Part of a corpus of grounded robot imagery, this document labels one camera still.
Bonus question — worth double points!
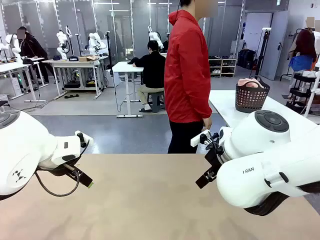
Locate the person's right hand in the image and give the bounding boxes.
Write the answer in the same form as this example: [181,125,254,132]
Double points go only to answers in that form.
[201,116,214,131]

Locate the grey door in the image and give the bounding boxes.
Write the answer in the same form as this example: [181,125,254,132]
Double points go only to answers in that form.
[266,10,290,81]

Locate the person with dark red hair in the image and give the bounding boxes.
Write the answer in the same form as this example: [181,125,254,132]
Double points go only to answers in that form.
[288,16,319,63]

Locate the wooden shoe rack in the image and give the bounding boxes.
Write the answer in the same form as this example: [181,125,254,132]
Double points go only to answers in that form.
[208,57,238,78]

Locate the black tripod stand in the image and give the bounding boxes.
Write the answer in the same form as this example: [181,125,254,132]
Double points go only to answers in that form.
[254,26,273,76]

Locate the standing person in black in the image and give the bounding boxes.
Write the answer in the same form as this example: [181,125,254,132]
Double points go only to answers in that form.
[16,25,60,85]

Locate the cardboard box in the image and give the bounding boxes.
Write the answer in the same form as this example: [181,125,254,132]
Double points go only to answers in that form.
[77,55,100,63]

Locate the white desk with cables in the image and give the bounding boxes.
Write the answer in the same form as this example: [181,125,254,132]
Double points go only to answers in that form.
[0,58,48,104]

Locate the person in red jacket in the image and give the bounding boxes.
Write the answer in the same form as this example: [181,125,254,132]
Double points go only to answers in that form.
[163,9,214,124]

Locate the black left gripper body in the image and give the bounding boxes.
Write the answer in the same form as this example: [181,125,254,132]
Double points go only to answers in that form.
[36,155,84,178]

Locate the black suitcase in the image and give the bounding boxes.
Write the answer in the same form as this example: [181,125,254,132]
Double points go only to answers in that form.
[237,48,256,70]

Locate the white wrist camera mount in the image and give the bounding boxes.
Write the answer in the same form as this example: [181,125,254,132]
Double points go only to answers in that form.
[190,129,212,148]
[74,130,94,149]

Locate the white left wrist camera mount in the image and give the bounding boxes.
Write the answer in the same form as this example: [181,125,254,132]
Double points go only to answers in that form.
[74,130,94,149]

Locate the white desk with robots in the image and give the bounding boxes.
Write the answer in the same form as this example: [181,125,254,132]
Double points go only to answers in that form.
[40,57,103,100]

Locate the red-sleeved right forearm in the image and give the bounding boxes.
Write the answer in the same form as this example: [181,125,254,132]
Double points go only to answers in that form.
[196,79,214,120]

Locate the black right arm cable sleeve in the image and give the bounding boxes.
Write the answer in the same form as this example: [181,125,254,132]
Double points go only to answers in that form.
[244,183,320,217]

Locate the white side table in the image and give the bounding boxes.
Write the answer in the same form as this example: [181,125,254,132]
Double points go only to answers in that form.
[208,89,320,131]

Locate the pink towel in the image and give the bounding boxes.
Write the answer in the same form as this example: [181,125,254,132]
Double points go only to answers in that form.
[237,77,266,89]

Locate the black trousers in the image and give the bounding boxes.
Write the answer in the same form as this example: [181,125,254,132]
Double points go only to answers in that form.
[167,119,205,154]

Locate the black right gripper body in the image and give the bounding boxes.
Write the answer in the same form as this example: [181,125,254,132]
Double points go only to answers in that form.
[204,147,226,177]

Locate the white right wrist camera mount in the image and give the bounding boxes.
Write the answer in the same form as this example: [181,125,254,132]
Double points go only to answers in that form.
[190,129,212,148]

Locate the dark perforated laundry basket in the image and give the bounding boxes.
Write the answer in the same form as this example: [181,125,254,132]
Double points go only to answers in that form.
[235,75,271,114]

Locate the grey stool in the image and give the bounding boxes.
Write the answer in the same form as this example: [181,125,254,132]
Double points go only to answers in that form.
[146,91,166,114]

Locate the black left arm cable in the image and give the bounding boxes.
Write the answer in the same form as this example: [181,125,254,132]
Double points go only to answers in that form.
[34,139,90,198]

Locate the black rolling cart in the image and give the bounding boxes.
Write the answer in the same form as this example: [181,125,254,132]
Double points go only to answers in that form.
[286,72,318,109]

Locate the black controller box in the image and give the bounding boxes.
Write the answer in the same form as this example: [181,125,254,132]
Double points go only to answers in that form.
[63,81,82,90]

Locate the white standing desk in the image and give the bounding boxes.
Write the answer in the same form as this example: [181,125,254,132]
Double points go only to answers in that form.
[111,61,145,119]

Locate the person's blurred head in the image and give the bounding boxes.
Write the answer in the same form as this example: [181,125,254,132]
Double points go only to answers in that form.
[179,0,219,19]

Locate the seated person in black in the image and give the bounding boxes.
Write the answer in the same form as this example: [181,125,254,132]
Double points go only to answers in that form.
[131,40,167,114]

